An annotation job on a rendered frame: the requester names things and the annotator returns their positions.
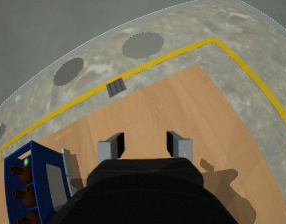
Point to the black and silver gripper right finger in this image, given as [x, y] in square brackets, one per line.
[178, 146]

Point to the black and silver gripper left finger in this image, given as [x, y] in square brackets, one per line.
[111, 148]

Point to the grey metal rail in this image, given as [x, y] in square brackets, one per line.
[68, 171]

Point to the blue bottle crate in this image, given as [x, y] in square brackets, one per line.
[49, 181]

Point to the brown glass bottle with blue label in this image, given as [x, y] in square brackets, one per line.
[27, 162]

